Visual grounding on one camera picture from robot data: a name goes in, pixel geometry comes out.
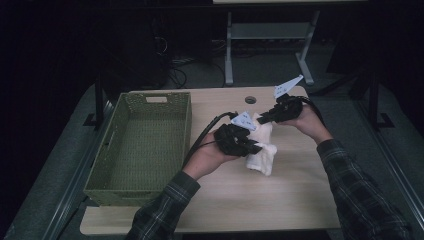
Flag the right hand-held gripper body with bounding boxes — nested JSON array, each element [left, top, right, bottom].
[[266, 74, 305, 126]]

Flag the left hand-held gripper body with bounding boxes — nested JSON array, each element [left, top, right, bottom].
[[212, 111, 258, 158]]

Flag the white towel with brown bears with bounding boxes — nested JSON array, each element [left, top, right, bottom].
[[244, 112, 279, 177]]

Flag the person's right hand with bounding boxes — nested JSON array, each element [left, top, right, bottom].
[[277, 104, 335, 145]]

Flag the person's left hand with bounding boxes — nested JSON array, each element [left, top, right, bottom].
[[182, 131, 240, 181]]

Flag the green woven basket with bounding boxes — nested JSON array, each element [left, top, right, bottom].
[[82, 91, 193, 208]]

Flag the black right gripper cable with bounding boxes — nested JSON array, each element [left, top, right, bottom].
[[293, 95, 326, 128]]

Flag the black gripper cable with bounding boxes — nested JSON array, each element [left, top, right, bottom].
[[181, 111, 240, 170], [293, 95, 326, 128]]

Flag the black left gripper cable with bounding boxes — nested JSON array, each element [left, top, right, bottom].
[[181, 111, 240, 170]]

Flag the grey metal table frame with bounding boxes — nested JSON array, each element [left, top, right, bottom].
[[224, 9, 321, 87]]

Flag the black floor cables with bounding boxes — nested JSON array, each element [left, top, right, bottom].
[[167, 57, 188, 90]]

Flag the black stand post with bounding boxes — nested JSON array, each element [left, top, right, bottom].
[[82, 70, 106, 128], [367, 70, 396, 130]]

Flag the aluminium rail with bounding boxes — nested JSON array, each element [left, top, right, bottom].
[[354, 99, 424, 232], [42, 99, 115, 240]]

